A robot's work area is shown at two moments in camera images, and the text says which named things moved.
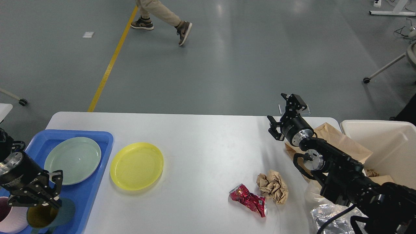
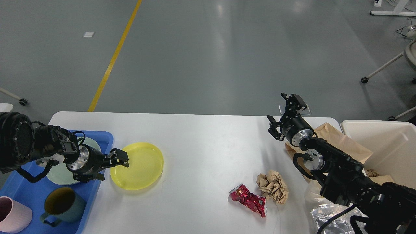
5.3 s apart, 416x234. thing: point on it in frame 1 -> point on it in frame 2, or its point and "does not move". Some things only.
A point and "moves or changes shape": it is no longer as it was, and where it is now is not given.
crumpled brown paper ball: x=272 y=184 does not move
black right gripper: x=294 y=128 does not move
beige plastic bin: x=393 y=143 does not move
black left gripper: x=18 y=171 -> x=91 y=160
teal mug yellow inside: x=45 y=219 moves or changes shape
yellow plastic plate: x=136 y=165 does not move
